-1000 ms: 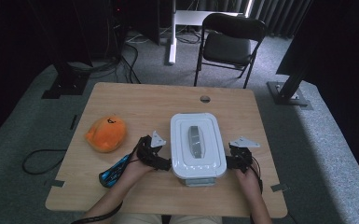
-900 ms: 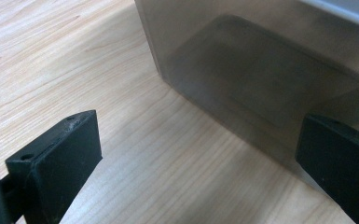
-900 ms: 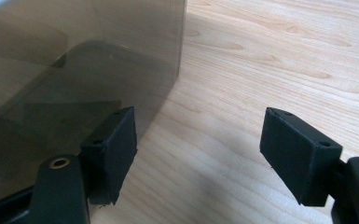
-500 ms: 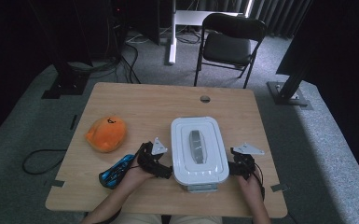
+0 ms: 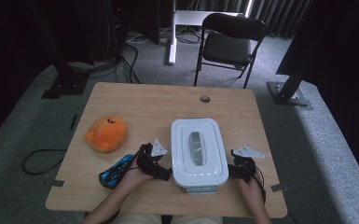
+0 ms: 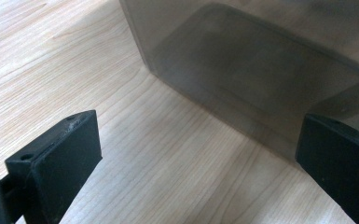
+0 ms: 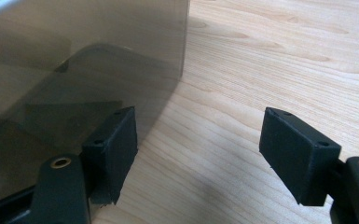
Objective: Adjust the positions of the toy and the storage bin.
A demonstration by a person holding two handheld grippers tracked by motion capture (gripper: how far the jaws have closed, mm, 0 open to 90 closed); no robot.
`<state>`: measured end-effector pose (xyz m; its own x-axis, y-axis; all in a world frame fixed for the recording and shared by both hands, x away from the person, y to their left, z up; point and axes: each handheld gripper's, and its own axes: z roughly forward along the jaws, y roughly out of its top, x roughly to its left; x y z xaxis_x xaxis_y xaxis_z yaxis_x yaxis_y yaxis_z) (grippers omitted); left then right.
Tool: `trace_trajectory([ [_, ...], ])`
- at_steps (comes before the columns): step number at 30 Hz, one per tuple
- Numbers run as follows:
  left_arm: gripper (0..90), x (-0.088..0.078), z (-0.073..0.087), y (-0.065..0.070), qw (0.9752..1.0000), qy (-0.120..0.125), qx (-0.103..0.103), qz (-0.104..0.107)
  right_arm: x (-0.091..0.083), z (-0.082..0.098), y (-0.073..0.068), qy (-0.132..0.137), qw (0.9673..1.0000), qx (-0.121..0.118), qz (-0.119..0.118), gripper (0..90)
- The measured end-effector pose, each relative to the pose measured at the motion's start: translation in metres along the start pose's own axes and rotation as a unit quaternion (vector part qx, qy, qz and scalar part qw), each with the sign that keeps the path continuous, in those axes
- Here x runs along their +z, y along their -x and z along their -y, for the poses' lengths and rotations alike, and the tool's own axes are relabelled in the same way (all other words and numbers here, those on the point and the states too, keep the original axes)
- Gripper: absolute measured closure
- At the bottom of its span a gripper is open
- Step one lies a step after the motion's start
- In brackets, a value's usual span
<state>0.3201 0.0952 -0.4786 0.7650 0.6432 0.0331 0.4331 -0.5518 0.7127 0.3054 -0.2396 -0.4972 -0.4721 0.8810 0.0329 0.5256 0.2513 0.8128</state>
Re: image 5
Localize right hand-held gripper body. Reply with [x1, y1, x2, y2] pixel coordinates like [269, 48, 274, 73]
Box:
[231, 144, 266, 184]

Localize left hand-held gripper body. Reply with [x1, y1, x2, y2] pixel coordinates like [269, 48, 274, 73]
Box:
[135, 138, 168, 178]

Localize white storage box lid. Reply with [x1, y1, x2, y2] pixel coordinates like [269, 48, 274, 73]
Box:
[171, 118, 229, 189]

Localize blue toy car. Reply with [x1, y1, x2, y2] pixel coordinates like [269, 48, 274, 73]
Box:
[98, 154, 137, 189]

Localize translucent grey storage box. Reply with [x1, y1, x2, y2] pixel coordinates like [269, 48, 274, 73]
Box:
[185, 183, 220, 196]

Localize orange plush toy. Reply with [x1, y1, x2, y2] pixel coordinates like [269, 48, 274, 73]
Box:
[85, 116, 128, 153]

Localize person's left hand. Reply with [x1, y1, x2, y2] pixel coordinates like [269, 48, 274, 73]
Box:
[115, 155, 153, 195]

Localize person's right hand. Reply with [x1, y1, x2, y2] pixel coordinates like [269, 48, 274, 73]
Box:
[237, 175, 267, 206]

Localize person's legs in beige trousers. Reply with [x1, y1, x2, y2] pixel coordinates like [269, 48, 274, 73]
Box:
[111, 213, 223, 224]

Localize black metal stand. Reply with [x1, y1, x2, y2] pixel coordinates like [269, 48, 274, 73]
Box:
[266, 66, 314, 110]
[27, 0, 91, 100]

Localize black folding chair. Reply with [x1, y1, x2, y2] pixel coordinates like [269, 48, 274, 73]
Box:
[193, 12, 268, 90]

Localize black curtain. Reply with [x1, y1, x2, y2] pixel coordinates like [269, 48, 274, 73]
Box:
[275, 0, 359, 194]

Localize grey curtain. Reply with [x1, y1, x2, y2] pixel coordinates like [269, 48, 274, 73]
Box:
[248, 0, 312, 39]

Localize right hand-held gripper cable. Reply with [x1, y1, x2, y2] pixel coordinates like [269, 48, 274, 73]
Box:
[251, 164, 267, 203]

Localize bundle of black cables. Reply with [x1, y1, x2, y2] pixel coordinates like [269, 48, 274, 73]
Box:
[68, 27, 143, 85]

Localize black looped floor cable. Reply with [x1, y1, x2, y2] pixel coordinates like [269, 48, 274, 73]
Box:
[21, 148, 68, 175]

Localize white desk frame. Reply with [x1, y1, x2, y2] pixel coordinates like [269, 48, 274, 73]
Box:
[167, 0, 254, 65]

